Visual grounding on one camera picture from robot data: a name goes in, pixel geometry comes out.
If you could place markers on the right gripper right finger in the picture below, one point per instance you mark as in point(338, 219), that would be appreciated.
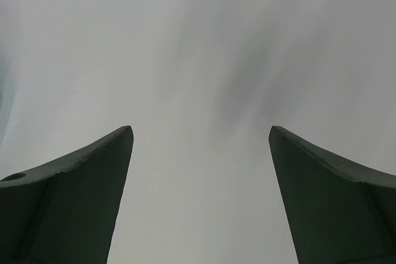
point(338, 211)

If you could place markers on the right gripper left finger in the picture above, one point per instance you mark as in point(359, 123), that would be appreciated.
point(65, 211)

